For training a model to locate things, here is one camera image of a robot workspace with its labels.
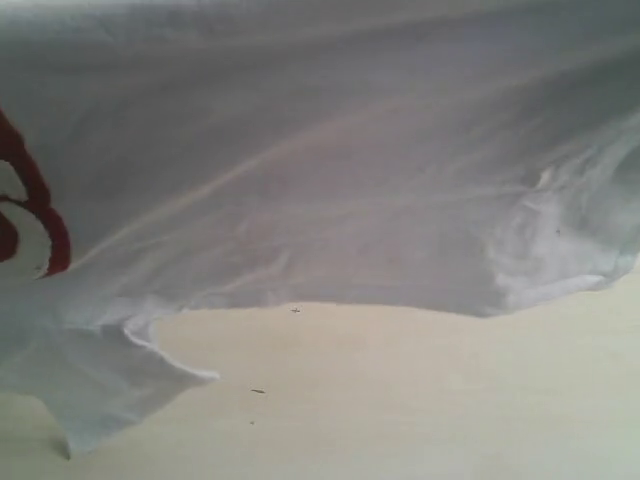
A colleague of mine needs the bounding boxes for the white t-shirt with red lettering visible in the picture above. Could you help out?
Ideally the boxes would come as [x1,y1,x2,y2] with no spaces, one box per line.
[1,1,639,452]

